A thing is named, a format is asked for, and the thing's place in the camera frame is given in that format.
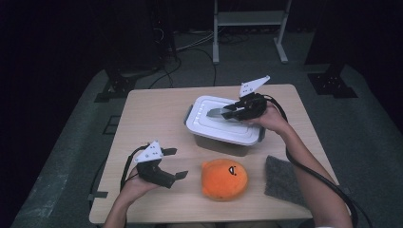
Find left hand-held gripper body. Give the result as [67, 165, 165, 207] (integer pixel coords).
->
[133, 141, 177, 189]

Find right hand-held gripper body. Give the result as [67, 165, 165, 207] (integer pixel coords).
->
[236, 75, 271, 122]

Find white box lid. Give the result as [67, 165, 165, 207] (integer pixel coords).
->
[184, 95, 265, 146]

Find brown transparent storage box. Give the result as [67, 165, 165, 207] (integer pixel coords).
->
[182, 104, 266, 158]

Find orange plush toy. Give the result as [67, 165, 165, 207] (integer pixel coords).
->
[201, 158, 249, 202]

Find grey fluffy cloth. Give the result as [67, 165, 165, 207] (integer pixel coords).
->
[264, 155, 310, 208]

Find person's left hand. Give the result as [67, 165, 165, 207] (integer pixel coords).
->
[122, 167, 161, 203]

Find person's right hand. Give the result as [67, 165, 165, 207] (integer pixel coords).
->
[243, 104, 291, 137]

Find black tape strip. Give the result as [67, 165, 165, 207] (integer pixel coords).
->
[86, 190, 109, 201]

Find black stand base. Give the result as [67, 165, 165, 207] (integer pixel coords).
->
[307, 65, 359, 99]
[93, 67, 138, 103]

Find white metal stand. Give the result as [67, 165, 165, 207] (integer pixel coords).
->
[212, 0, 293, 65]

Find left hand-held gripper cable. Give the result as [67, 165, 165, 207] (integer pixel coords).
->
[120, 143, 150, 191]

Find black floor cable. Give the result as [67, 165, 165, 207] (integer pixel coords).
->
[182, 47, 218, 87]
[348, 194, 374, 228]
[147, 56, 183, 89]

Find white floor cable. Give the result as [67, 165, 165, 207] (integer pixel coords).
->
[175, 30, 217, 51]

